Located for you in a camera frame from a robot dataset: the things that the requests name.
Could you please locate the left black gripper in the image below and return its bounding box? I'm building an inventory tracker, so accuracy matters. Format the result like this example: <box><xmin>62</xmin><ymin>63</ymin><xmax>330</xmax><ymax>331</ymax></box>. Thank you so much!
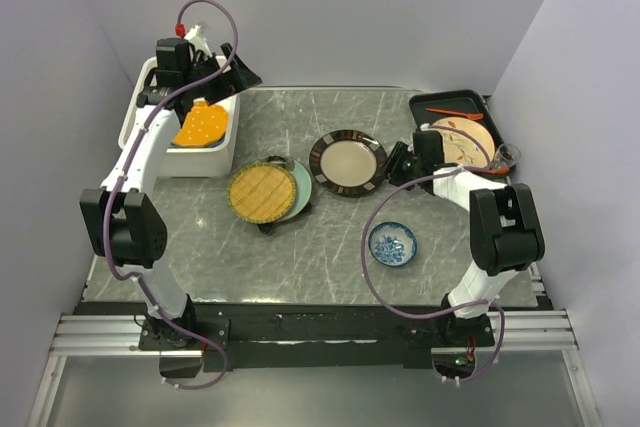
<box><xmin>184</xmin><ymin>43</ymin><xmax>262</xmax><ymax>106</ymax></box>

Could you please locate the dark brown patterned plate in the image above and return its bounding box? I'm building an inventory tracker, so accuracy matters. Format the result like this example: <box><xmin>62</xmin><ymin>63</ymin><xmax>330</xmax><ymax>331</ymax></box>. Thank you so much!
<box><xmin>308</xmin><ymin>130</ymin><xmax>388</xmax><ymax>197</ymax></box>

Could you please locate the yellow dotted scalloped plate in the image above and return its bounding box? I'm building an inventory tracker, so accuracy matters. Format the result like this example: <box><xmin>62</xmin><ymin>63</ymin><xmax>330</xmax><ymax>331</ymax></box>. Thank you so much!
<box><xmin>172</xmin><ymin>100</ymin><xmax>229</xmax><ymax>148</ymax></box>

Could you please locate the woven bamboo plate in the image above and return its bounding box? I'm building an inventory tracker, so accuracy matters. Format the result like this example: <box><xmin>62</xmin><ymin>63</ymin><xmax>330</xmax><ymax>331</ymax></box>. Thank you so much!
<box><xmin>226</xmin><ymin>162</ymin><xmax>297</xmax><ymax>224</ymax></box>

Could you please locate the teal dotted scalloped plate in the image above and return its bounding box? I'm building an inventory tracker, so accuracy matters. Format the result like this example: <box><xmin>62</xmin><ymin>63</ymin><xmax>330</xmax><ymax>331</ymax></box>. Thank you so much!
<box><xmin>171</xmin><ymin>139</ymin><xmax>224</xmax><ymax>150</ymax></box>

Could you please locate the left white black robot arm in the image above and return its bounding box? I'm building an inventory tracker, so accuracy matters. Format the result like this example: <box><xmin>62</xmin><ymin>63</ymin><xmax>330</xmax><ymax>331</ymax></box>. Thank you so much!
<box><xmin>79</xmin><ymin>37</ymin><xmax>262</xmax><ymax>349</ymax></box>

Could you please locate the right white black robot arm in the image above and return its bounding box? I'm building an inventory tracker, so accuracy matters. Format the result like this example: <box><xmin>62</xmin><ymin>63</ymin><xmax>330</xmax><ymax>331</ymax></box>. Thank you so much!
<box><xmin>385</xmin><ymin>130</ymin><xmax>545</xmax><ymax>345</ymax></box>

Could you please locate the white plastic bin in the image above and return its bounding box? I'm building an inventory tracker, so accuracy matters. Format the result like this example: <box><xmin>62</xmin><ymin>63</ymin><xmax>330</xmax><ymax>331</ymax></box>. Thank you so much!
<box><xmin>118</xmin><ymin>57</ymin><xmax>240</xmax><ymax>178</ymax></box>

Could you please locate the beige leaf pattern plate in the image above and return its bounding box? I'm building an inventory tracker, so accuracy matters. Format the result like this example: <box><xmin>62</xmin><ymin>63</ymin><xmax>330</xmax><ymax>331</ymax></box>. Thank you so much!
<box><xmin>431</xmin><ymin>116</ymin><xmax>495</xmax><ymax>168</ymax></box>

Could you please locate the blue white porcelain bowl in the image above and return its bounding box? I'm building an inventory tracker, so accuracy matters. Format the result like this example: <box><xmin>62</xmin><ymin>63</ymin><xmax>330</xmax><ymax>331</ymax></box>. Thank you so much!
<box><xmin>368</xmin><ymin>222</ymin><xmax>418</xmax><ymax>268</ymax></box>

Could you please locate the orange plastic knife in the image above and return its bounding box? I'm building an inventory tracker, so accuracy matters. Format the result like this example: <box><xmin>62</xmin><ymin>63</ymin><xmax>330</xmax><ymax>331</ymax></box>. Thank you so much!
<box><xmin>425</xmin><ymin>107</ymin><xmax>484</xmax><ymax>121</ymax></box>

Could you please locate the black rectangular tray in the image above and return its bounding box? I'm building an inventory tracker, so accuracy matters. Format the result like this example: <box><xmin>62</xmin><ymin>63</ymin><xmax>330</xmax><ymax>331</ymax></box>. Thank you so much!
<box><xmin>409</xmin><ymin>89</ymin><xmax>503</xmax><ymax>151</ymax></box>

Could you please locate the clear plastic cup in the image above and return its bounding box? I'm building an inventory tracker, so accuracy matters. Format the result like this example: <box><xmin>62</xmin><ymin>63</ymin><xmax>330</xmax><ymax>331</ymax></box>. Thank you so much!
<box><xmin>490</xmin><ymin>143</ymin><xmax>521</xmax><ymax>175</ymax></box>

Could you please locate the pale green plate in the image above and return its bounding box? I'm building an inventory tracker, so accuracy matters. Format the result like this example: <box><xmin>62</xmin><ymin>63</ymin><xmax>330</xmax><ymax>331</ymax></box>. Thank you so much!
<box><xmin>271</xmin><ymin>156</ymin><xmax>312</xmax><ymax>222</ymax></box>

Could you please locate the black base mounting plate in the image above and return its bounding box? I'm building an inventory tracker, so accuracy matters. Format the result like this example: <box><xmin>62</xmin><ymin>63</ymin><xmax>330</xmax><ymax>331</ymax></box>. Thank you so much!
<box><xmin>72</xmin><ymin>300</ymin><xmax>496</xmax><ymax>379</ymax></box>

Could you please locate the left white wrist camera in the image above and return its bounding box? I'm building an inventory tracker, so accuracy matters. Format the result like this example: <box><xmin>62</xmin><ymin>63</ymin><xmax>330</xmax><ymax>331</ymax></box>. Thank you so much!
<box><xmin>174</xmin><ymin>23</ymin><xmax>211</xmax><ymax>56</ymax></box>

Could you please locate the aluminium rail frame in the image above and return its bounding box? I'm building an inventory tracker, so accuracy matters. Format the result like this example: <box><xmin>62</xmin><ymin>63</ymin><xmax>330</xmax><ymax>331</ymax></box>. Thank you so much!
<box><xmin>28</xmin><ymin>311</ymin><xmax>602</xmax><ymax>426</ymax></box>

